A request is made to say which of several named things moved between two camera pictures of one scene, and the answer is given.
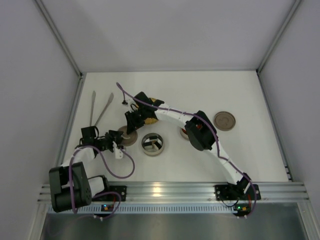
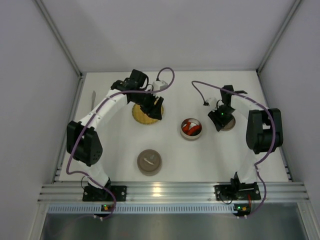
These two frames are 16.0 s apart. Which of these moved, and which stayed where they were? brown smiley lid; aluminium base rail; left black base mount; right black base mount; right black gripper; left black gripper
Moved: left black gripper; brown smiley lid; right black gripper
Stayed: aluminium base rail; left black base mount; right black base mount
